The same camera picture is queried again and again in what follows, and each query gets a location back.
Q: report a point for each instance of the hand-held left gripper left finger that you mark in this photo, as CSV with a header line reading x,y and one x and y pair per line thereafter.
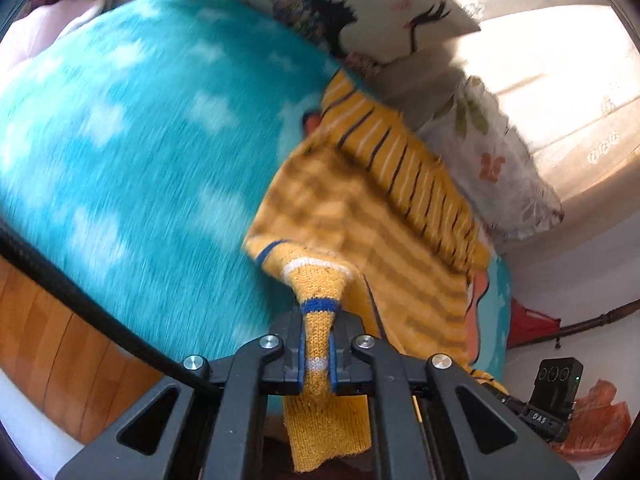
x,y
301,360

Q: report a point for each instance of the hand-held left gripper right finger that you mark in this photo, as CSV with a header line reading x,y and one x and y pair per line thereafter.
x,y
332,360

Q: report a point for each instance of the yellow striped knit sweater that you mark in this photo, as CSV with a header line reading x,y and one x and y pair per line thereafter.
x,y
350,210

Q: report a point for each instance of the red cloth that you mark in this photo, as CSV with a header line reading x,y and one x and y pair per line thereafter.
x,y
530,325

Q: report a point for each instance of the white floral pillow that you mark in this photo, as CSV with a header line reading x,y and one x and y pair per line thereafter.
x,y
495,170

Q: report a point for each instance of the blue cloud-print fleece blanket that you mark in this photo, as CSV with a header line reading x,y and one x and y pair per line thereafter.
x,y
125,160

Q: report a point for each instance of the cream patterned bed sheet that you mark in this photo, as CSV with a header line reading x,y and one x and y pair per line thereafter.
x,y
575,100

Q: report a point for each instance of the cream pillow with eyelash print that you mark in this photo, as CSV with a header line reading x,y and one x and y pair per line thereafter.
x,y
380,5

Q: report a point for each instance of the pink cloth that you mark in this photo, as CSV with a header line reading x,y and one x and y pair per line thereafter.
x,y
45,30

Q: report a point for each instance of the dark wooden rail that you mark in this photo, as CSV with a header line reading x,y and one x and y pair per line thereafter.
x,y
600,318

